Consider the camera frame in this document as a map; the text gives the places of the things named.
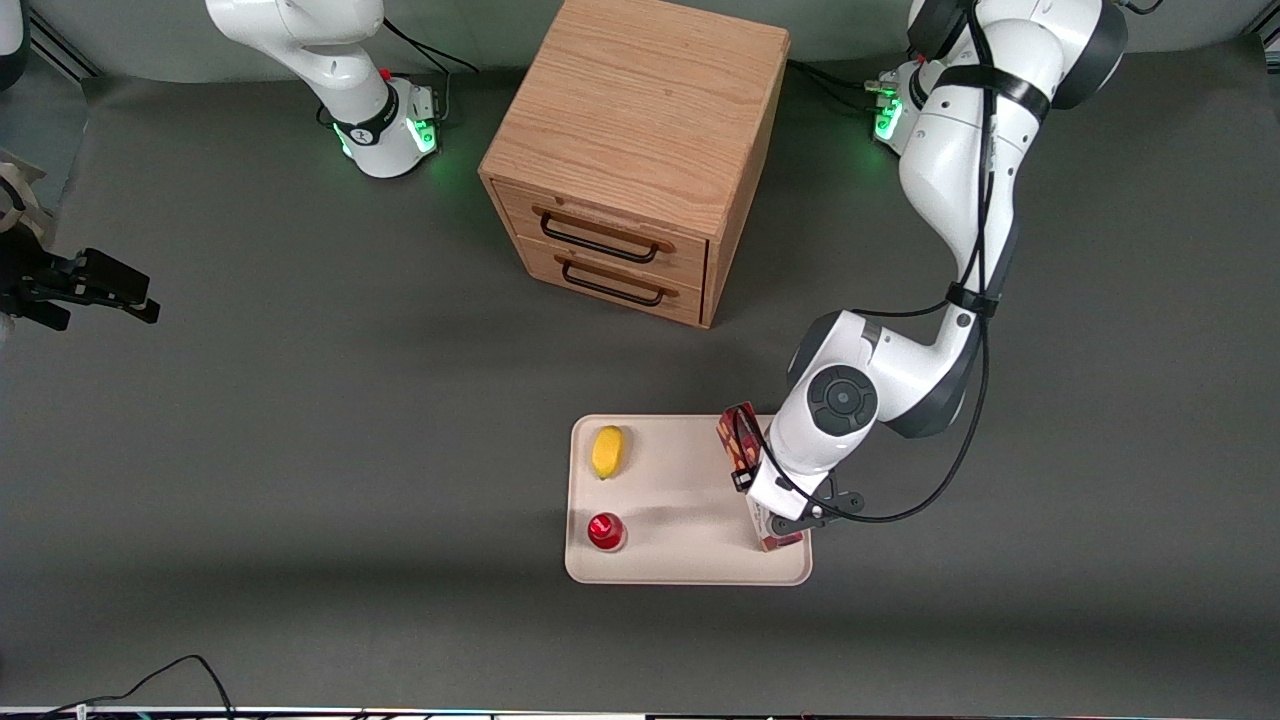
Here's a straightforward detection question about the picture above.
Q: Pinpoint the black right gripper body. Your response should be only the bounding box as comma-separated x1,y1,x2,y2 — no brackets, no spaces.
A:
0,250,87,313

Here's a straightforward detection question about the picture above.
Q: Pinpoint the red cookie box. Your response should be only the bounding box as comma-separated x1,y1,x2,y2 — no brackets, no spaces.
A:
715,401,808,554

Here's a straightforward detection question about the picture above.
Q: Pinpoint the beige plastic tray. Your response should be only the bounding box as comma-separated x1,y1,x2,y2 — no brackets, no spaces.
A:
564,414,814,587

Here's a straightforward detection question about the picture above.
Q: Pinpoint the yellow lemon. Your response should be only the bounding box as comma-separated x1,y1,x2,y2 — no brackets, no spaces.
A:
591,425,626,482

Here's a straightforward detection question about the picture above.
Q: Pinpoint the wooden drawer front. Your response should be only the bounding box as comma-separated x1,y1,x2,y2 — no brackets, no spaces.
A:
513,235,707,328
490,180,712,293

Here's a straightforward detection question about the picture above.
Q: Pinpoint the grey table mat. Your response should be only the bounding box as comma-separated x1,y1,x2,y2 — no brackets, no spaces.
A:
0,40,1280,713

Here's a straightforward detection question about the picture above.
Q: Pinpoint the wooden two-drawer cabinet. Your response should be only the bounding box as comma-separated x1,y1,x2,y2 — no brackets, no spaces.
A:
478,0,792,330

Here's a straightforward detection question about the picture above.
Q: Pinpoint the black arm-mounted cable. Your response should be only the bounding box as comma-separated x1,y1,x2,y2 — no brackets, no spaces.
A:
733,0,1003,524

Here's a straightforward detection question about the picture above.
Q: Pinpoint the black wire drawer handle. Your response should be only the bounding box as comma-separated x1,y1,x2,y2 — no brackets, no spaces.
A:
531,204,676,266
554,254,680,308

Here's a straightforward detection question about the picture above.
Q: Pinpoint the thin black loose cable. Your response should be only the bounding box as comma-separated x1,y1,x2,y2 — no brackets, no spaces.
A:
38,654,238,717

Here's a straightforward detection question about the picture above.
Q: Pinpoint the black base cable bundle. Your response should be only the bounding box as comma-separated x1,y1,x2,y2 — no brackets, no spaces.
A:
788,58,901,117

